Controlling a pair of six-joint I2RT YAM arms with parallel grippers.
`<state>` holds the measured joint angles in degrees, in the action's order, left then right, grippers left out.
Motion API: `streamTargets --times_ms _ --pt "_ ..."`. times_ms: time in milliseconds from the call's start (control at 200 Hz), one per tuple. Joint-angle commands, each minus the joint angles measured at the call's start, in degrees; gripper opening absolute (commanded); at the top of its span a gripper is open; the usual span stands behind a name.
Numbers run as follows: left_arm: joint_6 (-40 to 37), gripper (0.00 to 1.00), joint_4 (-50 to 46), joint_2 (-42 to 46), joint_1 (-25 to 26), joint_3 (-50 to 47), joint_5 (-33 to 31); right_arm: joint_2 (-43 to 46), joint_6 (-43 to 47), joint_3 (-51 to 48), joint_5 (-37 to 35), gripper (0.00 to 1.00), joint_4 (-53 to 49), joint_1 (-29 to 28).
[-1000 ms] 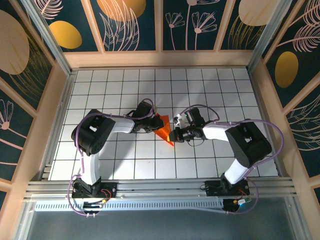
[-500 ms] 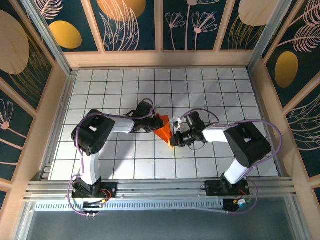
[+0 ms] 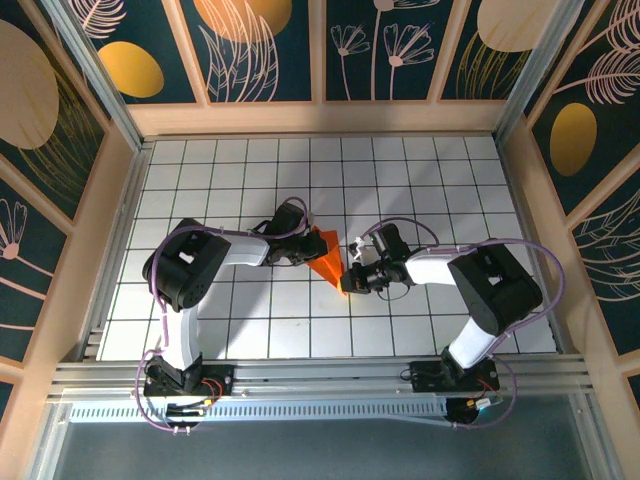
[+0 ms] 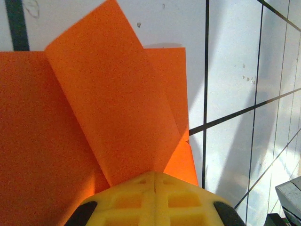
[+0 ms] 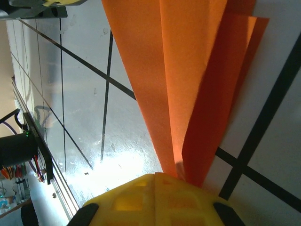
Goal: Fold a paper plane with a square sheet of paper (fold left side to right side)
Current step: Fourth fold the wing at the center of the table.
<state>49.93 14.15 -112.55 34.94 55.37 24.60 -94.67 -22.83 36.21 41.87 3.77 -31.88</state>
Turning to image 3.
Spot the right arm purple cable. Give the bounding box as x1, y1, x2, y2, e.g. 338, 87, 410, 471
360, 218, 567, 431

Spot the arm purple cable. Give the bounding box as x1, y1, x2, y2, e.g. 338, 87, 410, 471
360, 218, 567, 431
134, 196, 314, 436

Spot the long aluminium frame rail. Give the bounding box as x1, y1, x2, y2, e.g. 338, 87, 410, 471
47, 353, 595, 402

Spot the aluminium side rail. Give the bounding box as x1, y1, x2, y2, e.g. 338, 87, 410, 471
494, 134, 572, 354
79, 142, 154, 362

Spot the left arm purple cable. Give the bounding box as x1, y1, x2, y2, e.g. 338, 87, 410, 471
134, 196, 314, 436

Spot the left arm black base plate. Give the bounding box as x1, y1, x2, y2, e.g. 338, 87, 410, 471
143, 363, 236, 400

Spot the round cable port with connectors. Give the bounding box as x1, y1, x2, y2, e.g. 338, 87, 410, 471
444, 396, 504, 430
166, 399, 214, 434

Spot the short aluminium frame post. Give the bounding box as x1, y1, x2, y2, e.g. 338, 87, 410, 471
569, 394, 614, 480
27, 399, 71, 480

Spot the aluminium corner post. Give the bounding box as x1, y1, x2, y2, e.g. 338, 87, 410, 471
42, 0, 147, 152
492, 0, 587, 142

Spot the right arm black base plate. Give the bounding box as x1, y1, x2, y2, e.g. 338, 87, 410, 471
409, 360, 500, 396

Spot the slotted grey cable duct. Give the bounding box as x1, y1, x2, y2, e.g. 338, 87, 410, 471
67, 398, 451, 426

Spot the orange square paper sheet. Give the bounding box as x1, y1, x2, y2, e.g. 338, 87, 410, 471
305, 226, 349, 298

